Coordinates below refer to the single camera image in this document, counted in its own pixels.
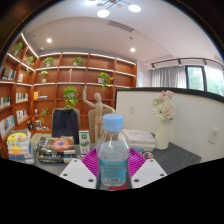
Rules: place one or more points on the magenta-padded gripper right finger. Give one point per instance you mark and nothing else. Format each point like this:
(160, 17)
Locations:
(148, 171)

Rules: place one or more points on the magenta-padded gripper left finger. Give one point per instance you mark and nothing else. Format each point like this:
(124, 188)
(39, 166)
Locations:
(79, 171)

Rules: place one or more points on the clear water bottle blue cap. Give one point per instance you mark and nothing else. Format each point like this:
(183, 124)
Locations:
(112, 160)

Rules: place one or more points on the green and white carton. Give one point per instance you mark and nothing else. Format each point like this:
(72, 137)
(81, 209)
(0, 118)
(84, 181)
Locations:
(84, 141)

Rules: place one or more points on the stack of white packs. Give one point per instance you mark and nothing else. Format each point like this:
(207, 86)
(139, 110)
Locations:
(140, 138)

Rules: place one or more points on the stack of dark books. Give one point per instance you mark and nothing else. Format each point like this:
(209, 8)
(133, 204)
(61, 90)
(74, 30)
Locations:
(55, 146)

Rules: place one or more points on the white vase with flowers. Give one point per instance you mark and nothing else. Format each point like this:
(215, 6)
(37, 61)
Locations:
(163, 133)

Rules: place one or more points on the dark office chair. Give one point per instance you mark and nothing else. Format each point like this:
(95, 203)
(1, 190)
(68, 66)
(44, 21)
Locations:
(65, 125)

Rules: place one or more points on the wooden artist mannequin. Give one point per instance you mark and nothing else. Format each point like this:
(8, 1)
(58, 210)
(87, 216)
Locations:
(98, 113)

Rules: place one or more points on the stack of colourful books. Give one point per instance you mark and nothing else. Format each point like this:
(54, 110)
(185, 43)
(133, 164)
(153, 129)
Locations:
(19, 146)

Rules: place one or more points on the white partition panel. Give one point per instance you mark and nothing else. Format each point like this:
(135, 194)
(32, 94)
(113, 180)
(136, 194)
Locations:
(196, 120)

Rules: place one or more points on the grey curtain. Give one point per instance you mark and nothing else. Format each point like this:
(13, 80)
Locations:
(168, 76)

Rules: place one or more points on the wooden shelf unit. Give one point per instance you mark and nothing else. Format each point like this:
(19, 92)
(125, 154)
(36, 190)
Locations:
(56, 76)

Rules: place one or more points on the window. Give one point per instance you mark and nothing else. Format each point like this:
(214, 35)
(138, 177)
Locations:
(206, 80)

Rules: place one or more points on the branched ceiling lamp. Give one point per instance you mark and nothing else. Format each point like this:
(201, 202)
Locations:
(103, 13)

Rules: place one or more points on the black track light rail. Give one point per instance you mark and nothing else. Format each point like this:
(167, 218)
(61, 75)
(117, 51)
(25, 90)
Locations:
(180, 61)

